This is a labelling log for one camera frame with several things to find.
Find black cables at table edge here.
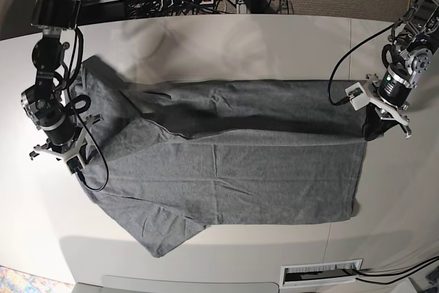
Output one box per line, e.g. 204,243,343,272
355,257,439,285

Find table cable grommet box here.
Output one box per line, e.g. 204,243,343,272
279,259,363,289

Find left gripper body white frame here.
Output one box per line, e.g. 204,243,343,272
364,68,412,139

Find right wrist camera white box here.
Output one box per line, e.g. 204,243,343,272
65,155,86,174

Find grey T-shirt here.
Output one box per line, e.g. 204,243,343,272
71,57,366,257

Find white power strip red switch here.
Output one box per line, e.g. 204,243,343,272
159,0,214,9

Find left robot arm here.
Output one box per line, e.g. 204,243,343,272
362,0,438,141

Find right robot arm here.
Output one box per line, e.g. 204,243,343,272
21,0,100,174

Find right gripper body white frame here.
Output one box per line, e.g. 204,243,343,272
29,115,102,165

